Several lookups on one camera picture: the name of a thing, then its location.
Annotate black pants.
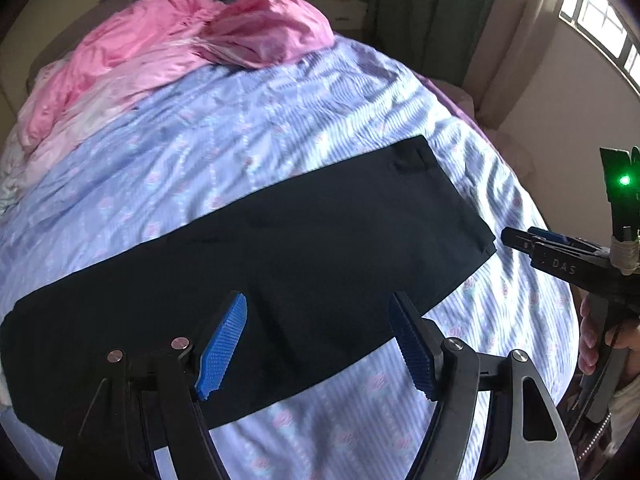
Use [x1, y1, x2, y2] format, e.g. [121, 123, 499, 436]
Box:
[1, 136, 495, 444]

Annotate blue patterned bed sheet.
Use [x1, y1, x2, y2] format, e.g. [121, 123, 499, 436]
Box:
[0, 34, 586, 480]

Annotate person's right hand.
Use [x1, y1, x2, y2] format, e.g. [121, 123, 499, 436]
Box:
[577, 297, 640, 377]

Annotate window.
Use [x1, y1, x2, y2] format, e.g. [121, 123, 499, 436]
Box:
[559, 0, 639, 92]

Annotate light floral pillow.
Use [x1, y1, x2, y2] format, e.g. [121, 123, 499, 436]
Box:
[1, 133, 27, 214]

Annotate green curtain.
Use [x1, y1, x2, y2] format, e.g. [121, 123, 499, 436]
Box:
[359, 0, 532, 97]

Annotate purple bed skirt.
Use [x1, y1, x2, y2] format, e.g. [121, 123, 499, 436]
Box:
[414, 73, 484, 136]

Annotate pink blanket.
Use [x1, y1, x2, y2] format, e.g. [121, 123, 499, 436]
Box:
[12, 0, 335, 188]

